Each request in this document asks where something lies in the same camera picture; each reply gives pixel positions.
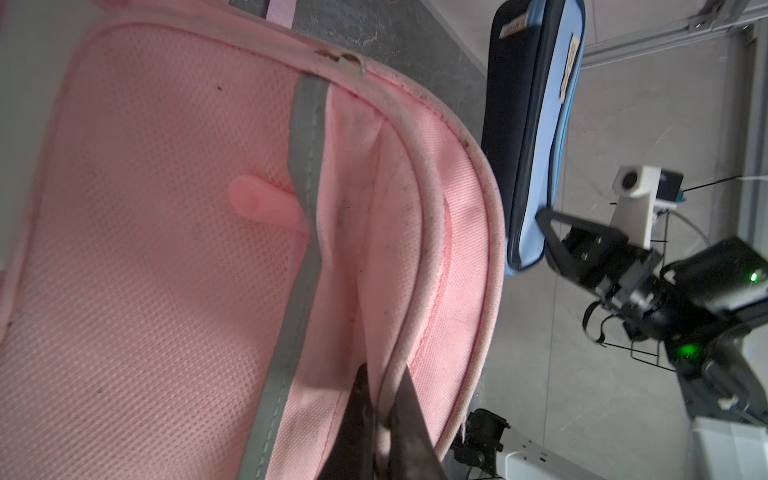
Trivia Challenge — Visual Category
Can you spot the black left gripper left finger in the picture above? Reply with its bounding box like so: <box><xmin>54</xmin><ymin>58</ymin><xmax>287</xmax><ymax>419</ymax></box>
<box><xmin>317</xmin><ymin>364</ymin><xmax>377</xmax><ymax>480</ymax></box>

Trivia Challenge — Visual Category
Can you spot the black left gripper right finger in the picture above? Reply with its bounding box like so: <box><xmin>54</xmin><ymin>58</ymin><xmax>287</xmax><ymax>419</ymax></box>
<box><xmin>384</xmin><ymin>370</ymin><xmax>447</xmax><ymax>480</ymax></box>

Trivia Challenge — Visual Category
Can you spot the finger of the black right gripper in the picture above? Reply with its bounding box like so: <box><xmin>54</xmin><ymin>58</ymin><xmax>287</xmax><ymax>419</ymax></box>
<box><xmin>536</xmin><ymin>208</ymin><xmax>627</xmax><ymax>267</ymax></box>

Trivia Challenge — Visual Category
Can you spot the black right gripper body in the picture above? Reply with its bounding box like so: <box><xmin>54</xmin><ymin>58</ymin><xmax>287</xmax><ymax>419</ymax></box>
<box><xmin>557</xmin><ymin>243</ymin><xmax>678</xmax><ymax>336</ymax></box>

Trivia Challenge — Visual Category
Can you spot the blue pencil case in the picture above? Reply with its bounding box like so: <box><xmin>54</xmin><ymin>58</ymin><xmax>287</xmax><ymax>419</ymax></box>
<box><xmin>481</xmin><ymin>0</ymin><xmax>587</xmax><ymax>276</ymax></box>

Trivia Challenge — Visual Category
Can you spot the pink student backpack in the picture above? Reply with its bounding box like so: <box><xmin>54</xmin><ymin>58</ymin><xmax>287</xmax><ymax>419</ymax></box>
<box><xmin>1</xmin><ymin>1</ymin><xmax>505</xmax><ymax>479</ymax></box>

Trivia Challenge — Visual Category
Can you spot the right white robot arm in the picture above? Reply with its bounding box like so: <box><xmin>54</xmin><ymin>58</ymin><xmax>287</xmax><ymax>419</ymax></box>
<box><xmin>453</xmin><ymin>210</ymin><xmax>767</xmax><ymax>479</ymax></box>

